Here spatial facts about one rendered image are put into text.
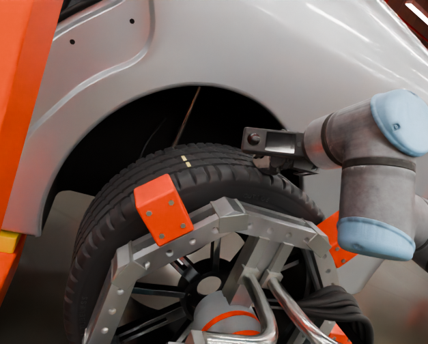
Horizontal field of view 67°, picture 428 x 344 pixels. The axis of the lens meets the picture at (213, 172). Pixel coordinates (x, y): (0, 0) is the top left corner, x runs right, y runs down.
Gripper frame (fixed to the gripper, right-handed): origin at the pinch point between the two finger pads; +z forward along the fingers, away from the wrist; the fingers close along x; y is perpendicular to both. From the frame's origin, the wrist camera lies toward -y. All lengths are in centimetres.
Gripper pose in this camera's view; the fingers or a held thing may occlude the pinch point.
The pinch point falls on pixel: (253, 158)
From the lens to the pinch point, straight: 74.0
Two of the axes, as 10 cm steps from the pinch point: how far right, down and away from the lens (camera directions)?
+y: 9.1, 2.1, 3.6
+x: 1.5, -9.7, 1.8
